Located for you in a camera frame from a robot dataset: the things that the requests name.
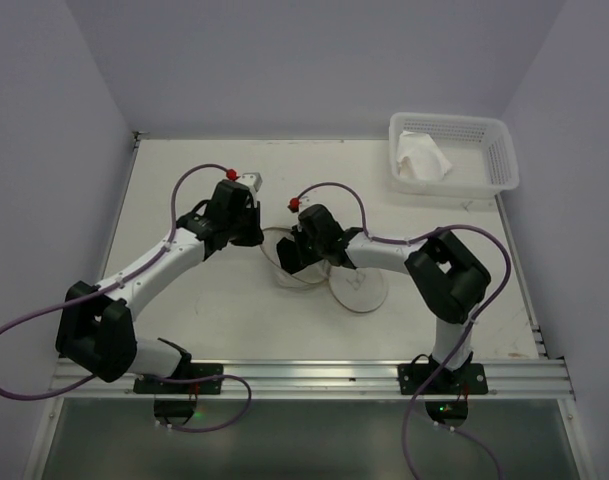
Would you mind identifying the white bra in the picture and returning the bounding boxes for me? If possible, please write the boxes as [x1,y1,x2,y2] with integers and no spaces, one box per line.
[393,131,453,182]

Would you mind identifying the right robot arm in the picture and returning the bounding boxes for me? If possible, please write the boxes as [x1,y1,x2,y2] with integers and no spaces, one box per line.
[276,204,491,371]

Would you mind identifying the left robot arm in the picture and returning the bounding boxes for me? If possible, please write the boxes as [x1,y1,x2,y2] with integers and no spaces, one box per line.
[55,173,263,383]

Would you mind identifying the white plastic basket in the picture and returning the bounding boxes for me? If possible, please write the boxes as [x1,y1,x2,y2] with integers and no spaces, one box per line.
[389,112,520,199]

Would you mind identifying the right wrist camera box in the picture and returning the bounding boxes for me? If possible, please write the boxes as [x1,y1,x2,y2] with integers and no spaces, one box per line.
[294,196,313,210]

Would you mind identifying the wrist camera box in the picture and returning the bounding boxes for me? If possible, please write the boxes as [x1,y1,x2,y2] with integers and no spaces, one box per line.
[237,172,263,193]
[294,196,313,210]

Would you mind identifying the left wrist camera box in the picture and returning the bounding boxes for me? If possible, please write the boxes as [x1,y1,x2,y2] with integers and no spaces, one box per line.
[237,172,263,193]

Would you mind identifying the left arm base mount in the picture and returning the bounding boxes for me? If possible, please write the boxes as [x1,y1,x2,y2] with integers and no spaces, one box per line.
[133,363,224,426]

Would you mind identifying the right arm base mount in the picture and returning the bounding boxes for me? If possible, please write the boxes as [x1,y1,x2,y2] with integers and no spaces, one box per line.
[397,354,489,428]

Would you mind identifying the aluminium rail frame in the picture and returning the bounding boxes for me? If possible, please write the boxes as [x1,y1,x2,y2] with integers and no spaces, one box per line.
[21,130,583,480]

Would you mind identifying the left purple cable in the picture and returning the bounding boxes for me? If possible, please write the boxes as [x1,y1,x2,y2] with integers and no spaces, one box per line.
[0,163,253,433]

